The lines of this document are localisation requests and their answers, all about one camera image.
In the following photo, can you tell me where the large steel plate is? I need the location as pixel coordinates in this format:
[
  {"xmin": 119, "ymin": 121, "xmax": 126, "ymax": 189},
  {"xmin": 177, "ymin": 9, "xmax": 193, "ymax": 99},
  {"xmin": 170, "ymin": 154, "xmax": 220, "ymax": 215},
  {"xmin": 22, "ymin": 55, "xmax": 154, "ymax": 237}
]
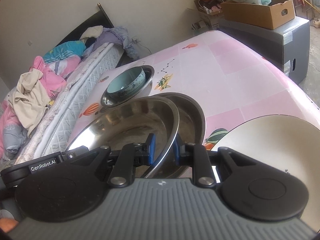
[{"xmin": 142, "ymin": 92, "xmax": 206, "ymax": 179}]

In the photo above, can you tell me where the medium steel plate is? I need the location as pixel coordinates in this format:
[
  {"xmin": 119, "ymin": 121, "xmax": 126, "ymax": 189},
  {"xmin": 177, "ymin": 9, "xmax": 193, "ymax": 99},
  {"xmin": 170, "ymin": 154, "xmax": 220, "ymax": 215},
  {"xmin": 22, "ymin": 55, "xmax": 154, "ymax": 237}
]
[{"xmin": 67, "ymin": 96, "xmax": 181, "ymax": 178}]

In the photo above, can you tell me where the teal ceramic bowl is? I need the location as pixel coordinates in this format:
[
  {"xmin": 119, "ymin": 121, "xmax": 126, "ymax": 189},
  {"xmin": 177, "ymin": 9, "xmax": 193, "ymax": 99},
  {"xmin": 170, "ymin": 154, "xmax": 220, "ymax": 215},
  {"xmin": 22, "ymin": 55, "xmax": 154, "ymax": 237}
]
[{"xmin": 106, "ymin": 67, "xmax": 146, "ymax": 101}]

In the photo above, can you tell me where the steel bowl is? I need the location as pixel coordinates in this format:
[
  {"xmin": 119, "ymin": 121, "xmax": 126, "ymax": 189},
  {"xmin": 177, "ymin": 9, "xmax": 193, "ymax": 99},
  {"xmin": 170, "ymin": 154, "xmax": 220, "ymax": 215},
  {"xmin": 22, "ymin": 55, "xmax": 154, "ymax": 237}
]
[{"xmin": 100, "ymin": 65, "xmax": 155, "ymax": 108}]

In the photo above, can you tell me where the white ceramic plate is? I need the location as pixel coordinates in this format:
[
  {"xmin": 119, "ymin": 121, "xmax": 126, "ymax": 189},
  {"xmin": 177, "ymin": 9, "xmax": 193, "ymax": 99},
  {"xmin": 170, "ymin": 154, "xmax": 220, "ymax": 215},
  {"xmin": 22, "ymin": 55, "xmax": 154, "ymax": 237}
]
[{"xmin": 213, "ymin": 115, "xmax": 320, "ymax": 230}]

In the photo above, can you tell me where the person left hand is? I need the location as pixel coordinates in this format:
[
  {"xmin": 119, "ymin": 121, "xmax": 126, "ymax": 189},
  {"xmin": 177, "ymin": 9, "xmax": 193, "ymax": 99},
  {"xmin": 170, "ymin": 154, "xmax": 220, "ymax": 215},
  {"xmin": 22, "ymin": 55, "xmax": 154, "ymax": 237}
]
[{"xmin": 0, "ymin": 218, "xmax": 19, "ymax": 233}]

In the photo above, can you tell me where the pink floral blanket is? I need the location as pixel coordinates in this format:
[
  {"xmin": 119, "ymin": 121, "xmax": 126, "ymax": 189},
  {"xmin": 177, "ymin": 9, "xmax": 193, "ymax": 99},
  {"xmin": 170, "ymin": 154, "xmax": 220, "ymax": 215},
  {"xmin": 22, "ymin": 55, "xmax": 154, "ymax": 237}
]
[{"xmin": 1, "ymin": 55, "xmax": 80, "ymax": 161}]

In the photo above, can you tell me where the quilted mattress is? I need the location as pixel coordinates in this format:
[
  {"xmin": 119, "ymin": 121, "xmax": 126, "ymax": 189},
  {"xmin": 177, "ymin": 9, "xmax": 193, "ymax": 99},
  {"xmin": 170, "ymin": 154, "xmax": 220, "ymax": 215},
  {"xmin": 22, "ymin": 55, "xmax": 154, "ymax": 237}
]
[{"xmin": 15, "ymin": 43, "xmax": 124, "ymax": 164}]

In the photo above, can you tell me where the beige cloth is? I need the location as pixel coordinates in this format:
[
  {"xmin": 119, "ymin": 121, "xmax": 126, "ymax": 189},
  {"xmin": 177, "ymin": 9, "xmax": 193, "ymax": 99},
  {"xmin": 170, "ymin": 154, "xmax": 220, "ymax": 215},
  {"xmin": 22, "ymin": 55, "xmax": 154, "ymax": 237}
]
[{"xmin": 9, "ymin": 69, "xmax": 50, "ymax": 135}]

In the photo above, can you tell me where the purple grey bedsheet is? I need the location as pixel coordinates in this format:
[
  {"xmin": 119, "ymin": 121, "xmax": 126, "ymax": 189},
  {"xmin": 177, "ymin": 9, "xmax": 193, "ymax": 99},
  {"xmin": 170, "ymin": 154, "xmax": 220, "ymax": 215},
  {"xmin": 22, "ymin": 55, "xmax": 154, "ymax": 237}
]
[{"xmin": 80, "ymin": 25, "xmax": 139, "ymax": 61}]

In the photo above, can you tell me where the teal patterned cloth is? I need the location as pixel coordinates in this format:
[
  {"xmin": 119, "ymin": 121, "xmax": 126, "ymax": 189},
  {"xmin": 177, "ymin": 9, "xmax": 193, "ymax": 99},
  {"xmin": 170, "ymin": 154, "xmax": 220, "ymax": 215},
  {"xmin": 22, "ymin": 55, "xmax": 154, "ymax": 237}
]
[{"xmin": 43, "ymin": 40, "xmax": 86, "ymax": 63}]

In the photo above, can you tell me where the open carton with clutter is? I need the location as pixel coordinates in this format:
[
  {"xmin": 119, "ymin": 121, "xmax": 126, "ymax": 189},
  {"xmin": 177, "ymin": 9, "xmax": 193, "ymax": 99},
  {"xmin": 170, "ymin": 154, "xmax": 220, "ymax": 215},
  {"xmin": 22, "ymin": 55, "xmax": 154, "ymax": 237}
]
[{"xmin": 188, "ymin": 0, "xmax": 225, "ymax": 35}]

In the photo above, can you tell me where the grey storage box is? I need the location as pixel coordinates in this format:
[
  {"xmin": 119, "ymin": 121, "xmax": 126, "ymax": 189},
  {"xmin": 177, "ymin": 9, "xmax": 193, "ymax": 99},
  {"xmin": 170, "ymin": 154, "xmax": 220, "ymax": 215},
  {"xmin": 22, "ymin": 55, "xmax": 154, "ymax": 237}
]
[{"xmin": 219, "ymin": 16, "xmax": 310, "ymax": 84}]

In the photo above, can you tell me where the brown cardboard box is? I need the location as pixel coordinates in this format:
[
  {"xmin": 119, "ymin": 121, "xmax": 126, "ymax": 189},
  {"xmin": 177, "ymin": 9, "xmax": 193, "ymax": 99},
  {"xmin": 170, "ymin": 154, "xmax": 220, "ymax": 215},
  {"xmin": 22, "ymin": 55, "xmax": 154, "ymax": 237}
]
[{"xmin": 221, "ymin": 0, "xmax": 295, "ymax": 30}]

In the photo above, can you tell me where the white cable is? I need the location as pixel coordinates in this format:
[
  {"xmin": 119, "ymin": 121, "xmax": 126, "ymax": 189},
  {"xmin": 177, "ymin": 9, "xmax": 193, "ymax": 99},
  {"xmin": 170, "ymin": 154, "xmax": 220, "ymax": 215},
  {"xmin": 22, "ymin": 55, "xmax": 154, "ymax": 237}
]
[{"xmin": 132, "ymin": 37, "xmax": 153, "ymax": 55}]

